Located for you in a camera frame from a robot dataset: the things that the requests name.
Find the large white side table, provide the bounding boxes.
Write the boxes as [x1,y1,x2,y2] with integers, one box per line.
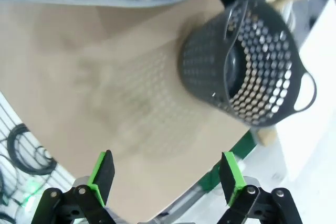
[275,0,336,183]

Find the black coiled cable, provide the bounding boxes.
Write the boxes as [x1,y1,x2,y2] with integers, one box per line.
[6,123,58,176]

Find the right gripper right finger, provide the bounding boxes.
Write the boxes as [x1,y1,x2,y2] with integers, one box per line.
[218,151,303,224]

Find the black perforated plastic basket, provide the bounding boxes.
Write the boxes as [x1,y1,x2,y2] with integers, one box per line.
[177,0,318,127]

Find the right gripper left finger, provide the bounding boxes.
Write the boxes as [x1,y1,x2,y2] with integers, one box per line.
[30,150,117,224]

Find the small tan block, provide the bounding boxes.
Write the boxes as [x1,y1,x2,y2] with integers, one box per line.
[256,126,279,146]

